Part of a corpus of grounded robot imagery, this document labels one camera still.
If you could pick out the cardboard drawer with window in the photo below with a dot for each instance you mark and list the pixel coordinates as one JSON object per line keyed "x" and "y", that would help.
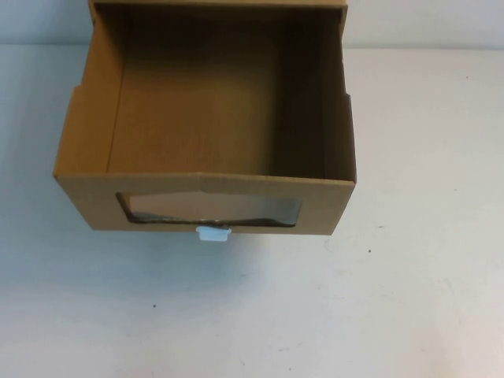
{"x": 197, "y": 118}

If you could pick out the cardboard drawer box shell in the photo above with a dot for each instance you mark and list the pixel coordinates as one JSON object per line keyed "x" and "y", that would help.
{"x": 345, "y": 3}

